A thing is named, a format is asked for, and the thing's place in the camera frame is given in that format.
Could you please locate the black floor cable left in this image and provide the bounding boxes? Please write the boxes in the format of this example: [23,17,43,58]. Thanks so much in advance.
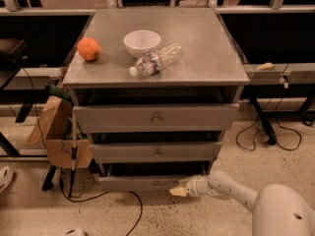
[58,170,144,236]

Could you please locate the black floor cable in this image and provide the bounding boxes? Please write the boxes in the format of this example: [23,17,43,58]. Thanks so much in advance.
[234,62,303,151]
[58,170,144,236]

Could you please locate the grey drawer cabinet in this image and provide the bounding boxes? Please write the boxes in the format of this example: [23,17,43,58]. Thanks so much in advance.
[61,7,251,182]

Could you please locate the grey drawer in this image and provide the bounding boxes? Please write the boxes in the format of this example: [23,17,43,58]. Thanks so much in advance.
[98,161,212,192]
[74,96,239,134]
[91,131,221,163]

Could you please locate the grey middle drawer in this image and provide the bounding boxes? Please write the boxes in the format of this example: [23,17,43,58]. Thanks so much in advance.
[91,131,221,163]

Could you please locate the white bowl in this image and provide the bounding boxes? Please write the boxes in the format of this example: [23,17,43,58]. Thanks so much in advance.
[123,29,160,58]

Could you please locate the green handled grabber stick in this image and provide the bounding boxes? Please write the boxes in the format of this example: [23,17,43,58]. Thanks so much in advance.
[45,85,78,198]

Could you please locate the yellow foam piece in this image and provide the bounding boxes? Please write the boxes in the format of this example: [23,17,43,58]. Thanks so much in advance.
[256,62,273,71]

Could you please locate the cardboard box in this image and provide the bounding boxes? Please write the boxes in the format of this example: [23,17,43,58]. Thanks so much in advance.
[25,95,95,170]

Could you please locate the grey top drawer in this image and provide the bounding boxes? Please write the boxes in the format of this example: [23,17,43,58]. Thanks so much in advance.
[74,96,239,134]

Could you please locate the black floor cable right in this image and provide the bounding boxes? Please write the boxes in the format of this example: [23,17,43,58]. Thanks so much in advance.
[234,62,303,151]

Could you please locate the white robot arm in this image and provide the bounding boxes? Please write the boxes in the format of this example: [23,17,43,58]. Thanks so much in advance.
[169,171,315,236]

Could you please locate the black table leg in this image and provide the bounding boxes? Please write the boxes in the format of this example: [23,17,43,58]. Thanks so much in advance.
[249,97,277,146]

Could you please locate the clear plastic water bottle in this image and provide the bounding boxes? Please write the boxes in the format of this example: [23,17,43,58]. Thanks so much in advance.
[129,42,183,78]

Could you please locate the white shoe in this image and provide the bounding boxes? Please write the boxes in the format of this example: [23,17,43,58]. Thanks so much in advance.
[0,166,14,193]

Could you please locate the grey bottom drawer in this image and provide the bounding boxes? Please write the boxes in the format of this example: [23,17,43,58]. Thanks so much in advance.
[98,161,212,192]

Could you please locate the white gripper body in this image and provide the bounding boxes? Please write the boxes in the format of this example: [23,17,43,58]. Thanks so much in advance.
[184,175,215,198]

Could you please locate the orange fruit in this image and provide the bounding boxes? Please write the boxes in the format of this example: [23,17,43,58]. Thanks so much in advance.
[77,37,101,62]

